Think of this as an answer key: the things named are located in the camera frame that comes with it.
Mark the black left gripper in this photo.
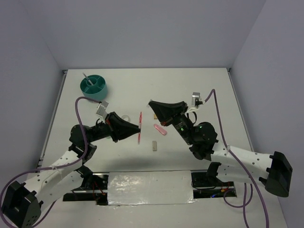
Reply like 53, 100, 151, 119
87, 112, 140, 143

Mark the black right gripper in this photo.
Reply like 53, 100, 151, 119
149, 100, 196, 145

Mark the red pink pen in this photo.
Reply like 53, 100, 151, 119
137, 112, 143, 145

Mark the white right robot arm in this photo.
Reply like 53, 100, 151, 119
149, 101, 293, 197

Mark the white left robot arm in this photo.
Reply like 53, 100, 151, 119
0, 112, 141, 228

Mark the clear tape roll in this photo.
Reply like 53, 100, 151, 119
121, 115, 131, 122

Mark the pink capped highlighter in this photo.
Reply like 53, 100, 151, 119
153, 124, 167, 135

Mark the beige rectangular eraser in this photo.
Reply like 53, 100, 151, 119
152, 141, 157, 152

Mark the teal round compartment organizer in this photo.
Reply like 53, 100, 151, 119
80, 75, 108, 101

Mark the silver foil tape sheet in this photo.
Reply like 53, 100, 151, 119
107, 171, 195, 206

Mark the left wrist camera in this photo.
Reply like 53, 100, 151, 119
96, 101, 109, 119

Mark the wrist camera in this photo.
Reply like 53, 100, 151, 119
96, 101, 109, 119
187, 92, 205, 113

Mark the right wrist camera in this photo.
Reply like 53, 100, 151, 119
187, 92, 205, 113

